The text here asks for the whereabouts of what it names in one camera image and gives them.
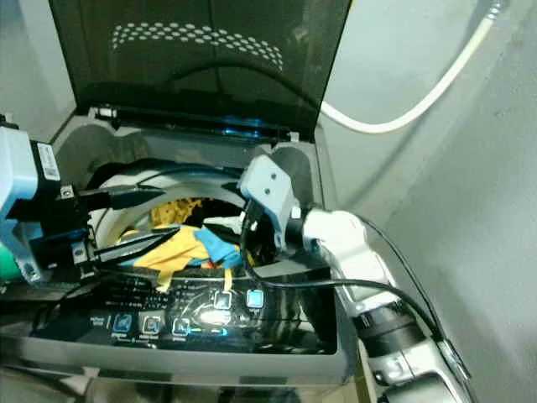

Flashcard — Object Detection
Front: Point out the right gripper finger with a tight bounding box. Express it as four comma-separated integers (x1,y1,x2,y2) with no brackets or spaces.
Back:
201,228,251,256
195,180,246,204

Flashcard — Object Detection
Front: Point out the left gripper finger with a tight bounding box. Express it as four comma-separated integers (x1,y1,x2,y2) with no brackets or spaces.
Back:
64,188,162,209
76,225,192,270

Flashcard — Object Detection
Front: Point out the grey top-load washing machine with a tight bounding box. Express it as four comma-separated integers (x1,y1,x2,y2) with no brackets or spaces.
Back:
0,107,358,389

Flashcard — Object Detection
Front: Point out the blue cloth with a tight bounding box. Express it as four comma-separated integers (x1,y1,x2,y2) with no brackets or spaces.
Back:
191,225,246,270

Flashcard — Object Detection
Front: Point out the mustard patterned cloth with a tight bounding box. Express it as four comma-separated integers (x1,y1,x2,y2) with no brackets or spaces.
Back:
149,196,209,227

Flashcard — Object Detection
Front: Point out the black washer control panel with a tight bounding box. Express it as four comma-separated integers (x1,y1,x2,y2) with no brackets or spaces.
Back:
4,267,338,360

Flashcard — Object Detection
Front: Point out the dark tinted washer lid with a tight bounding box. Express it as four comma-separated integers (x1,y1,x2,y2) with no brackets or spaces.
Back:
48,0,352,140

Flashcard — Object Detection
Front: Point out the white washer tub ring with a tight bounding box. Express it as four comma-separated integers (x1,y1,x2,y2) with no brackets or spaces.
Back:
88,164,248,253

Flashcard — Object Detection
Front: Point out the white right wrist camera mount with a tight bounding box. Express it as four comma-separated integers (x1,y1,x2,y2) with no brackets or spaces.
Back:
236,154,300,254

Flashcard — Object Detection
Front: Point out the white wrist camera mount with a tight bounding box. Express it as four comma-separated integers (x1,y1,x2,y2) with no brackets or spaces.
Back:
0,126,44,284
236,154,300,254

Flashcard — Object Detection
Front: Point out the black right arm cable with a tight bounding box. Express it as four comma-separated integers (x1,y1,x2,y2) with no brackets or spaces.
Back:
238,210,472,374

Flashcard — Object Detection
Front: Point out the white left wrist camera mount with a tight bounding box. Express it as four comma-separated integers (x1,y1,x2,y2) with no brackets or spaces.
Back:
0,126,44,284

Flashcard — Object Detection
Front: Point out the white hose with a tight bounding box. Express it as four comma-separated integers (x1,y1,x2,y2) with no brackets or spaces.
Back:
319,0,509,135

